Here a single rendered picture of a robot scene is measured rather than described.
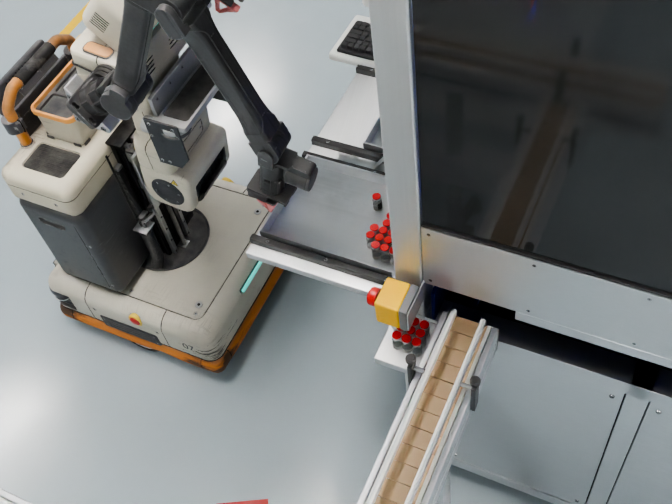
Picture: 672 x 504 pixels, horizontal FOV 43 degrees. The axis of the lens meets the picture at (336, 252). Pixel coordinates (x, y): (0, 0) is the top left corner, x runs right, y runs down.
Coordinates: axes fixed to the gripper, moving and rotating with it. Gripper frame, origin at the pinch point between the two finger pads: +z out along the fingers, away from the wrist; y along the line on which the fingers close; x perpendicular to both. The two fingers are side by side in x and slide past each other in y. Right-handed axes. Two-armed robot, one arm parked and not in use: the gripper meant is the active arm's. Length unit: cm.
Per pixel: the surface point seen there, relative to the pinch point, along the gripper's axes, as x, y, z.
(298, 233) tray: -1.1, 7.9, 4.0
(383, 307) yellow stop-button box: -21.4, 36.0, -16.5
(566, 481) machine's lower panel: -11, 94, 49
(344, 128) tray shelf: 34.5, 4.0, 4.7
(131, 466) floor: -47, -24, 101
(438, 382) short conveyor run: -29, 52, -10
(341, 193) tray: 13.8, 12.4, 2.9
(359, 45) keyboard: 71, -7, 12
